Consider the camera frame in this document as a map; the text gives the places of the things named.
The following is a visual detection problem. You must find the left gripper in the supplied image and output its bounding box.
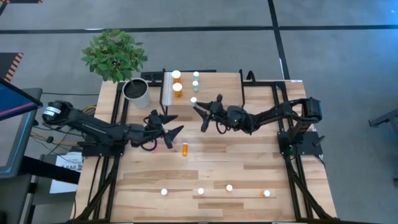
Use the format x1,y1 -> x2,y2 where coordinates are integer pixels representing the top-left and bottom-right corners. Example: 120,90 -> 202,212
138,109 -> 185,149

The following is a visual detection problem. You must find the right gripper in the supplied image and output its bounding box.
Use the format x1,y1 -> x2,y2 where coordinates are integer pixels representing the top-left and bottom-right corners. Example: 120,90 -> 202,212
194,94 -> 233,133

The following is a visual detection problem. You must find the white plant pot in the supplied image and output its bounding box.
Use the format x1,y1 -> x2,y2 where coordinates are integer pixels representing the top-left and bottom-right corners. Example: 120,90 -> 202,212
121,77 -> 152,110

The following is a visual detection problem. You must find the green leafy plant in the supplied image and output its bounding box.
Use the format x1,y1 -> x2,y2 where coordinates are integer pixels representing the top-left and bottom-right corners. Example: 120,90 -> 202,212
80,29 -> 149,84

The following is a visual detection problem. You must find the white printed paper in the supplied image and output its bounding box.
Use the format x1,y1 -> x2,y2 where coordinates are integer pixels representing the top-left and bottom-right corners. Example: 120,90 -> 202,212
49,151 -> 85,194

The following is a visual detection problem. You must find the black desk base beam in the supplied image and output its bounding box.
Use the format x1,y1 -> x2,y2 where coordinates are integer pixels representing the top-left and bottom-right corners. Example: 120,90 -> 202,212
21,155 -> 81,185

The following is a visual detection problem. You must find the large computer monitor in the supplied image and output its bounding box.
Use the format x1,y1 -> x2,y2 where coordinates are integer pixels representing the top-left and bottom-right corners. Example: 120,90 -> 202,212
0,77 -> 44,122

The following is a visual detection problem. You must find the grey chair base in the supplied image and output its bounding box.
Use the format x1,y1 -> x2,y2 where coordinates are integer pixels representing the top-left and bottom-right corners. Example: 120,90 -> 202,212
368,107 -> 398,138

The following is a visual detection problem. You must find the wooden shelf black frame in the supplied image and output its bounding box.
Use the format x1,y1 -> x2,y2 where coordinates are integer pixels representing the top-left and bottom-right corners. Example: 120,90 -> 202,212
159,68 -> 246,118

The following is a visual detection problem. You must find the black aluminium frame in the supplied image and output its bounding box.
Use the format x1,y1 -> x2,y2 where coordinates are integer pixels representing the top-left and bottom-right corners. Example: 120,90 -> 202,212
70,70 -> 335,223

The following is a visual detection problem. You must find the yellow cable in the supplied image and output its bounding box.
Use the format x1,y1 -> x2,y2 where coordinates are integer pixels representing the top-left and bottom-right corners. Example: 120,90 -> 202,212
30,105 -> 98,147

